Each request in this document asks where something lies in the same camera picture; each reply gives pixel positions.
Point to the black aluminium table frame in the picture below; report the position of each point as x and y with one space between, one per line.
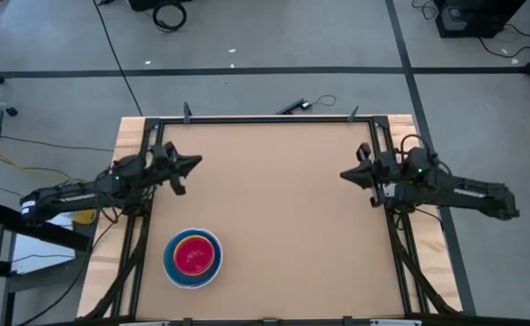
264 119

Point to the yellow bowl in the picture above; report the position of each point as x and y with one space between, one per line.
182 240

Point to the yellow container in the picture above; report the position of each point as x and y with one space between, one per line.
83 217

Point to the black computer case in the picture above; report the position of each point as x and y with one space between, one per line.
473 18

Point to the blue bowl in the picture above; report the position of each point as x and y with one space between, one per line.
169 258

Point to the blue translucent plastic container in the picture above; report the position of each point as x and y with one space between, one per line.
170 276

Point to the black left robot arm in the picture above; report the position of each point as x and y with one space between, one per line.
74 197

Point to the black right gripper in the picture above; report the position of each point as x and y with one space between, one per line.
386 174

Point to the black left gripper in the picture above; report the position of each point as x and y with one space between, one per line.
162 163

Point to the small black device with plug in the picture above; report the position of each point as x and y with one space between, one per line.
294 106

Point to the red bowl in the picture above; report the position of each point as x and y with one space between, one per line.
195 256

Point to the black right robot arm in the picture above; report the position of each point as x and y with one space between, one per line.
468 192

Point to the black table clamp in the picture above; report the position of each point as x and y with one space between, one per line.
186 113

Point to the black metal stand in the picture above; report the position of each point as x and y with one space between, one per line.
33 231

